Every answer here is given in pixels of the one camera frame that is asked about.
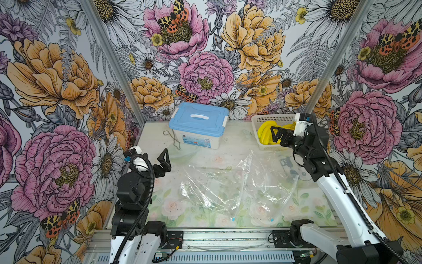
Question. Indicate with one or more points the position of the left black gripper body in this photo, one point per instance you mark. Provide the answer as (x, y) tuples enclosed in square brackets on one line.
[(158, 172)]

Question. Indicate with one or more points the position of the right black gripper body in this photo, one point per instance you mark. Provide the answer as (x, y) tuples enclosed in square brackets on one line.
[(296, 143)]

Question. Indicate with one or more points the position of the yellow banana bunch small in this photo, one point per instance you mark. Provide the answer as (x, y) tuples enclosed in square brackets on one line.
[(289, 126)]

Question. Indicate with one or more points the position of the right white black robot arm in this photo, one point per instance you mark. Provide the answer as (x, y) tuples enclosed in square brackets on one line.
[(365, 242)]

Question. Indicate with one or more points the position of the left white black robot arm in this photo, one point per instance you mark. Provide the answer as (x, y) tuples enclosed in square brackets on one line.
[(135, 240)]

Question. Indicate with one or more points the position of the white plastic basket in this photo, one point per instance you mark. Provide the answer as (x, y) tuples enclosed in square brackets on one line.
[(280, 119)]

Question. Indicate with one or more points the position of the blue lid storage box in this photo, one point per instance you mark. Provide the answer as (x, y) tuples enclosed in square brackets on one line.
[(199, 124)]

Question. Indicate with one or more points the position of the small green circuit board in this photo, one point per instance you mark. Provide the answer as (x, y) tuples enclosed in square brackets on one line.
[(158, 256)]

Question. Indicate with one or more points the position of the metal wire clip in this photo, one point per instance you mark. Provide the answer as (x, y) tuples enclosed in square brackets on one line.
[(171, 134)]

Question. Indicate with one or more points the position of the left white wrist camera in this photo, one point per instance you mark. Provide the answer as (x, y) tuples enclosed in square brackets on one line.
[(133, 158)]

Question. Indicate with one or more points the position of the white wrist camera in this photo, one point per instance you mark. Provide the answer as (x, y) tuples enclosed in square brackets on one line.
[(133, 158), (302, 121)]

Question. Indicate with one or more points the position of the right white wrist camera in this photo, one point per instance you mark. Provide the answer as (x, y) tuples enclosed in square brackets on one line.
[(302, 121)]

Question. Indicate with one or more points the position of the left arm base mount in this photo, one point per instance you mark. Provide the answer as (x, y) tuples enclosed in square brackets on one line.
[(171, 240)]

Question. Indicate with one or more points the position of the aluminium front rail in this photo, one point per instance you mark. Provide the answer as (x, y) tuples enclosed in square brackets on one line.
[(247, 246)]

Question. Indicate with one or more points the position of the right aluminium corner post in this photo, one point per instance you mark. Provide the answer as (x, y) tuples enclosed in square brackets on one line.
[(351, 30)]

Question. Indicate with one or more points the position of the aluminium corner post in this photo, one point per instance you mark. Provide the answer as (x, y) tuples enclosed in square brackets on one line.
[(351, 30), (102, 36)]

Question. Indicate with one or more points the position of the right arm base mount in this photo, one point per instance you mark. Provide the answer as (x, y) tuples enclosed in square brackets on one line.
[(281, 239)]

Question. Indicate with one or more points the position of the left aluminium corner post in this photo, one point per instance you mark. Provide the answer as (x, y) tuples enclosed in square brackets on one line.
[(102, 36)]

